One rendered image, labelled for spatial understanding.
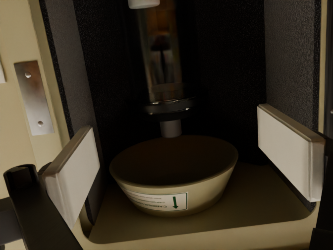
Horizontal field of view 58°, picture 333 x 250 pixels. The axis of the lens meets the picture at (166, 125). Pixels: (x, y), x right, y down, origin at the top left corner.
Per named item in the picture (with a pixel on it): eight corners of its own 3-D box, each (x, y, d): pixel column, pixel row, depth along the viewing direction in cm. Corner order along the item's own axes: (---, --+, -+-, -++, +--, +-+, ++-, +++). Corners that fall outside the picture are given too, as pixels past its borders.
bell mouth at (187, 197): (222, 128, 50) (225, 159, 52) (117, 142, 50) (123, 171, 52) (256, 176, 33) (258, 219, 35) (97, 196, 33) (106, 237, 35)
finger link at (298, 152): (309, 140, 13) (327, 138, 13) (256, 103, 19) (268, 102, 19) (308, 203, 13) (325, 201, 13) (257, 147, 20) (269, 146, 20)
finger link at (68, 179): (72, 232, 13) (55, 234, 13) (100, 166, 20) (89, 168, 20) (57, 171, 13) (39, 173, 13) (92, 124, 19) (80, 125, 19)
